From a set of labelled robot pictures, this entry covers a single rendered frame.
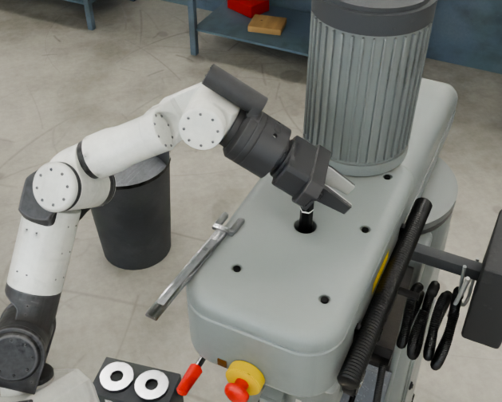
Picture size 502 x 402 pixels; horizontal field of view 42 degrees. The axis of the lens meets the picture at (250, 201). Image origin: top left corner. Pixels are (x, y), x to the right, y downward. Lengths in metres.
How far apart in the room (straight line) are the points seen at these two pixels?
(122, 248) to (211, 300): 2.56
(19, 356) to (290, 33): 4.47
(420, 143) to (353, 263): 0.57
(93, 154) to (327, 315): 0.43
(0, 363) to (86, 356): 2.22
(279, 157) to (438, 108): 0.78
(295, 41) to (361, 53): 4.16
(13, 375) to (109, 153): 0.38
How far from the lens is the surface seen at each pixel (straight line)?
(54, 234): 1.10
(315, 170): 1.00
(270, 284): 1.00
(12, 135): 4.84
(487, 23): 5.45
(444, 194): 1.73
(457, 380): 3.32
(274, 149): 0.97
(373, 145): 1.17
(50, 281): 1.13
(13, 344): 1.11
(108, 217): 3.39
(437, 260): 1.45
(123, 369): 1.87
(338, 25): 1.06
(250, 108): 0.97
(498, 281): 1.34
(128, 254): 3.56
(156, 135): 1.00
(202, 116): 0.93
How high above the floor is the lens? 2.64
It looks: 41 degrees down
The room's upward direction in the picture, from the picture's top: straight up
